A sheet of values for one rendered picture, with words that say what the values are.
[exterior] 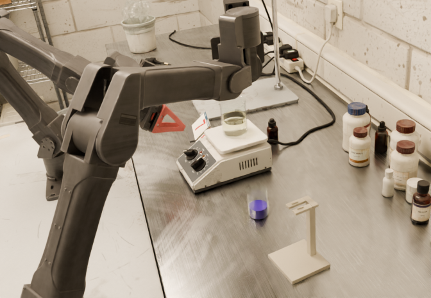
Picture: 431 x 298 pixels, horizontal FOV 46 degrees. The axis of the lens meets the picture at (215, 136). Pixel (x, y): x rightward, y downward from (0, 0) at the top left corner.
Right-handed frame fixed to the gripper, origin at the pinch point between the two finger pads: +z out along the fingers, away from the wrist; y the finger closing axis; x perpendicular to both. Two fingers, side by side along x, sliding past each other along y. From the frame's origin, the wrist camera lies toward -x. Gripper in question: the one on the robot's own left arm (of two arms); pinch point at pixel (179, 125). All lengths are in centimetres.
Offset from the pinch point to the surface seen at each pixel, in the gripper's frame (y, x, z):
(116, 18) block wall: 236, -10, 5
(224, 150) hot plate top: -10.0, -0.2, 8.7
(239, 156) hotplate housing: -10.0, -0.3, 12.7
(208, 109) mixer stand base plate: 29.2, -2.8, 15.6
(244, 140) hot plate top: -7.7, -3.7, 13.0
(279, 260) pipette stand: -37.6, 9.7, 15.8
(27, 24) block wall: 238, 17, -44
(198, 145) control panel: -0.1, 2.9, 6.4
